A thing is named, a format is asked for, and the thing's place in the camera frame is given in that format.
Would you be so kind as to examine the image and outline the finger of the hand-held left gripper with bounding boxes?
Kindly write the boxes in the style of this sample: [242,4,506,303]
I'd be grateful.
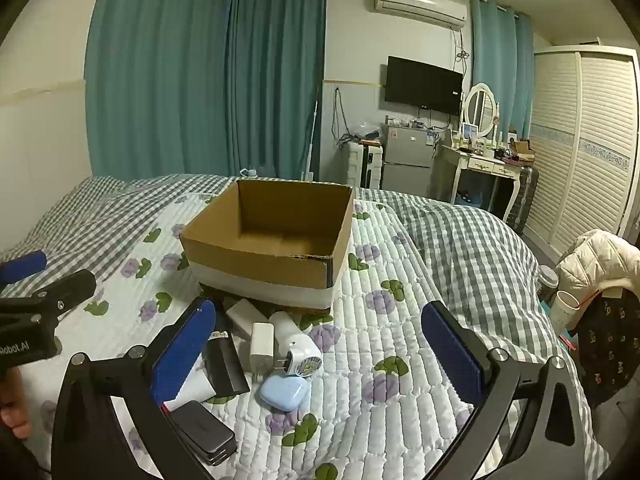
[0,251,48,285]
[0,269,97,320]

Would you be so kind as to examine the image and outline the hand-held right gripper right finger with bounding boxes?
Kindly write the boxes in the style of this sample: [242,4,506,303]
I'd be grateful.
[421,301,597,480]

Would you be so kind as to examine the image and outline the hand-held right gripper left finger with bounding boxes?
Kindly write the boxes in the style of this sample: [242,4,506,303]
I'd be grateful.
[50,296,236,480]

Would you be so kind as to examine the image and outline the black rectangular box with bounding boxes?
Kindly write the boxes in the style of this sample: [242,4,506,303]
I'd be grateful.
[201,331,251,397]

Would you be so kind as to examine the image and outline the long white power adapter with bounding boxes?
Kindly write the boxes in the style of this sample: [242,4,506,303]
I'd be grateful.
[225,299,271,341]

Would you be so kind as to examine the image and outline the white charger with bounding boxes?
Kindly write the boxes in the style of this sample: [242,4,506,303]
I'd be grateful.
[250,322,276,383]

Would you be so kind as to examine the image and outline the dark grey power bank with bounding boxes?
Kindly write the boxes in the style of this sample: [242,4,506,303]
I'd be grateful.
[167,401,237,466]

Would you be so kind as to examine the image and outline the light blue earbud case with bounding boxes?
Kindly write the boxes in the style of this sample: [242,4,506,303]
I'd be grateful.
[258,375,309,413]

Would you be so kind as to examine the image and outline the round white plug adapter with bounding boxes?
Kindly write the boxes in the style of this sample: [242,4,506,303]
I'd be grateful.
[269,311,323,378]

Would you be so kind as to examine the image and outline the person's left hand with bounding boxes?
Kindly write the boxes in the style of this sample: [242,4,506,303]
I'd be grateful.
[0,367,35,442]

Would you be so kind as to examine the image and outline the white paper card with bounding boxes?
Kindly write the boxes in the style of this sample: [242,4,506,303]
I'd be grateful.
[162,360,218,413]

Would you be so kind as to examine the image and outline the white floral quilted blanket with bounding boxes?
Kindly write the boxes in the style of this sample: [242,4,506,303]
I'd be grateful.
[0,187,506,480]

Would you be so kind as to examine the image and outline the white cup with straw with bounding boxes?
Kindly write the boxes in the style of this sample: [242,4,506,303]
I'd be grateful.
[550,290,584,337]

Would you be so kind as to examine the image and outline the clear jar with lid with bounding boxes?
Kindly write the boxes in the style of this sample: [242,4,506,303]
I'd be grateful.
[537,265,560,306]

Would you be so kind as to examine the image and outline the dark printed garment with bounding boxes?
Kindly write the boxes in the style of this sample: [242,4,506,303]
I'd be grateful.
[575,290,640,407]

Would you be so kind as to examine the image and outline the cream puffer jacket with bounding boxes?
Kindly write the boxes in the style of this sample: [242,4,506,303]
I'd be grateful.
[555,230,640,307]

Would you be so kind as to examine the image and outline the silver suitcase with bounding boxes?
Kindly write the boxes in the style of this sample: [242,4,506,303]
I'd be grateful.
[510,165,540,233]

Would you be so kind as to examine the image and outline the white dressing table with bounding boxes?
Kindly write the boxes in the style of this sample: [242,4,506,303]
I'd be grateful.
[440,142,533,222]

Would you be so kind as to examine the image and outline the silver refrigerator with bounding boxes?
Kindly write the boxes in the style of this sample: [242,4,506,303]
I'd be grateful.
[381,124,437,198]

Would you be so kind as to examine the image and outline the white suitcase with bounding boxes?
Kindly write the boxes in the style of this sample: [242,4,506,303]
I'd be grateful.
[345,141,383,190]

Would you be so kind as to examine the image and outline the wide teal curtain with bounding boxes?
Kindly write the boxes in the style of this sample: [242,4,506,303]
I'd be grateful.
[85,0,328,182]

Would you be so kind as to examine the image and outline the white louvered wardrobe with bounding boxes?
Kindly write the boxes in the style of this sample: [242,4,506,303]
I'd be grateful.
[522,40,640,267]

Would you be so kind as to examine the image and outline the white oval vanity mirror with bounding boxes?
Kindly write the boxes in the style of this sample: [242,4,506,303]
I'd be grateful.
[462,83,500,139]

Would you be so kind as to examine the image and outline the white pole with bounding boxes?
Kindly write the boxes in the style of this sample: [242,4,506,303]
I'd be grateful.
[304,100,319,181]

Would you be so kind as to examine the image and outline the narrow teal curtain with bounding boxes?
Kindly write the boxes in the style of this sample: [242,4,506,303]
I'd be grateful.
[472,0,535,137]

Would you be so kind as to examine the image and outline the white air conditioner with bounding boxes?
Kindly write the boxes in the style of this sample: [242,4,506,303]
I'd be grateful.
[375,0,468,28]

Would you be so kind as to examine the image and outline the hanging black cables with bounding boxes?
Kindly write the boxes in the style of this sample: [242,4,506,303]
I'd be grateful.
[332,87,357,149]

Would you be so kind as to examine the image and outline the black wall television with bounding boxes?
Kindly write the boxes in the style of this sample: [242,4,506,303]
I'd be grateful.
[385,56,464,116]

